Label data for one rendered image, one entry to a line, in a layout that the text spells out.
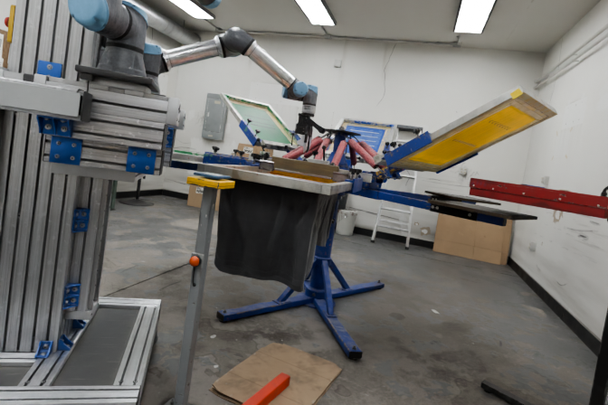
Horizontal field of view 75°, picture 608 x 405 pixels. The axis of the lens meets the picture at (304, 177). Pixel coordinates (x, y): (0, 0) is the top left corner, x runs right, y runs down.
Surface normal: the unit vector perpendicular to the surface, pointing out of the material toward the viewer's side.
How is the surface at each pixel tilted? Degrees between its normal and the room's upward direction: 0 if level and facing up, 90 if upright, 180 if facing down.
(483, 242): 78
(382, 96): 90
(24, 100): 90
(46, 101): 90
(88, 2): 98
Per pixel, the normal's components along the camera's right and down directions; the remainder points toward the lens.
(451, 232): -0.25, -0.20
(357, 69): -0.28, 0.01
